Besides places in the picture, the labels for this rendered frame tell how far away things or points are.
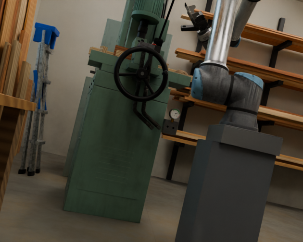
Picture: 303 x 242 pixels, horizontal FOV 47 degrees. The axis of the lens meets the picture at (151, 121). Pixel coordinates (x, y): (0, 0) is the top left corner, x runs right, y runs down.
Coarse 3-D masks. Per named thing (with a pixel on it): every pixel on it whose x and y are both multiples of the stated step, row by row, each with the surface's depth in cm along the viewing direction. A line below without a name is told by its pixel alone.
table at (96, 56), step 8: (96, 56) 194; (104, 56) 195; (112, 56) 196; (88, 64) 211; (96, 64) 204; (112, 64) 196; (128, 64) 190; (136, 64) 190; (152, 72) 192; (160, 72) 193; (168, 72) 204; (168, 80) 204; (176, 80) 205; (184, 80) 206; (176, 88) 226
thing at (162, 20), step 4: (160, 20) 237; (164, 20) 237; (168, 20) 238; (156, 24) 238; (160, 24) 237; (168, 24) 238; (156, 28) 236; (160, 28) 237; (164, 28) 237; (156, 32) 236; (160, 32) 237; (164, 32) 237; (156, 36) 236; (164, 36) 237; (164, 40) 237
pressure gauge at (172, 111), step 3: (171, 111) 198; (174, 111) 198; (177, 111) 199; (171, 114) 198; (174, 114) 198; (177, 114) 199; (171, 117) 198; (174, 117) 198; (177, 117) 199; (171, 120) 200
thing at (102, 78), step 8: (96, 72) 195; (104, 72) 195; (96, 80) 194; (104, 80) 196; (112, 80) 196; (120, 80) 197; (128, 80) 198; (112, 88) 197; (128, 88) 199; (152, 88) 202; (168, 88) 204; (160, 96) 203; (168, 96) 204
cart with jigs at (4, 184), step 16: (0, 96) 72; (16, 112) 92; (0, 128) 92; (16, 128) 93; (0, 144) 92; (16, 144) 96; (0, 160) 92; (0, 176) 92; (0, 192) 92; (0, 208) 96
